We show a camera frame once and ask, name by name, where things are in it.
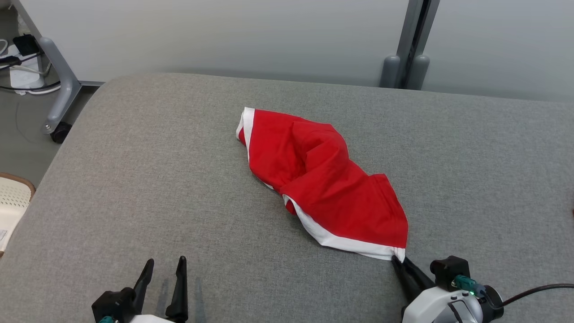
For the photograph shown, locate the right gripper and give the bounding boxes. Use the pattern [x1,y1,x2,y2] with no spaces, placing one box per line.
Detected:
[392,255,484,323]

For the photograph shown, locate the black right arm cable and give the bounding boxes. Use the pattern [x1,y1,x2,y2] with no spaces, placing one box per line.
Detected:
[491,284,574,310]

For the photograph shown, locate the cream laundry basket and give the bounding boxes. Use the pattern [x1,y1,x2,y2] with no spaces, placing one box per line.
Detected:
[0,173,36,257]

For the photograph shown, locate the grey metal partition post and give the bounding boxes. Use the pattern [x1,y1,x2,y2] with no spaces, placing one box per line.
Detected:
[397,0,441,89]

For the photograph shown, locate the black floor cable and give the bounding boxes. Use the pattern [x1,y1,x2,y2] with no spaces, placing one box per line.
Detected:
[0,81,61,93]

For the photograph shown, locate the red white jersey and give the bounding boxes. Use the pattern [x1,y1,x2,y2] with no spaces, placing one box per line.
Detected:
[236,107,409,262]

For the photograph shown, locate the black caster wheel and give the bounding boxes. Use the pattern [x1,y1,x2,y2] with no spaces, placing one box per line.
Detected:
[51,122,73,144]

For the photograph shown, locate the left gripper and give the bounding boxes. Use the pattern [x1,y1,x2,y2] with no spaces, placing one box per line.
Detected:
[128,256,189,323]

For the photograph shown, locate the grey rolling stand leg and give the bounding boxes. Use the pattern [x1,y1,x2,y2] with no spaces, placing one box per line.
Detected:
[10,0,82,135]

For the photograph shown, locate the grey cylindrical post foot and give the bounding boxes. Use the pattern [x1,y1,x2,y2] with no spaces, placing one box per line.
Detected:
[379,55,401,88]
[406,54,431,90]

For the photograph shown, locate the black power adapter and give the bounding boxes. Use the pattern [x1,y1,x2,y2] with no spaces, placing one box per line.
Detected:
[13,34,39,57]

